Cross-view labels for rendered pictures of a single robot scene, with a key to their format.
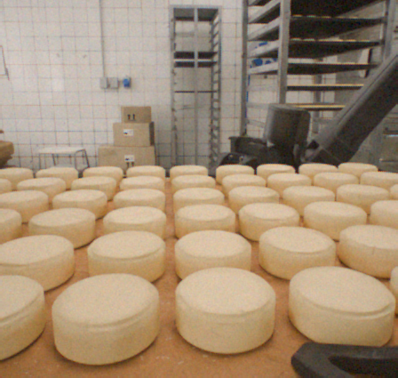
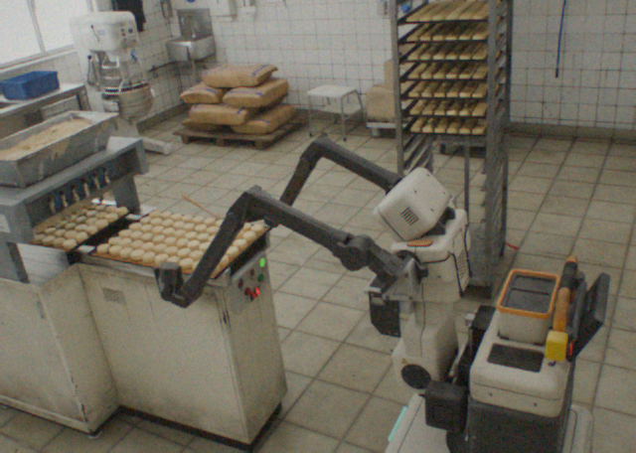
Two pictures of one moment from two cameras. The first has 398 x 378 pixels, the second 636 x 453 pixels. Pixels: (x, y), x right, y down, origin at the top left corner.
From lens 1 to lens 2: 2.24 m
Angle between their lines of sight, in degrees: 35
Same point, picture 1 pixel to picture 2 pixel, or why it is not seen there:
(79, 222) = (159, 239)
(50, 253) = (148, 246)
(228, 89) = (539, 12)
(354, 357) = not seen: hidden behind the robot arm
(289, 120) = not seen: hidden behind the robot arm
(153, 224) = (170, 242)
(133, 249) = (159, 248)
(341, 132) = not seen: hidden behind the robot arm
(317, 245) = (183, 252)
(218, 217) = (181, 243)
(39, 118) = (316, 50)
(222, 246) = (171, 250)
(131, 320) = (148, 258)
